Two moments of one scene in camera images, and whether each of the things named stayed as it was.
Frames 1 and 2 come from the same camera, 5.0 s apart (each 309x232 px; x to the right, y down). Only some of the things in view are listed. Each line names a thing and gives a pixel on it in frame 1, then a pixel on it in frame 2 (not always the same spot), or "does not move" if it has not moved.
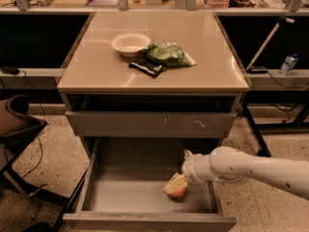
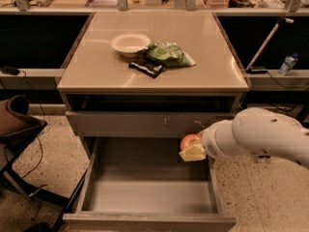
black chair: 16,130 does not move
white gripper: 189,169 → 210,143
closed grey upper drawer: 105,124 does not move
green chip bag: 168,52 does not move
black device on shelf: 10,70 does not move
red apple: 180,195 → 188,140
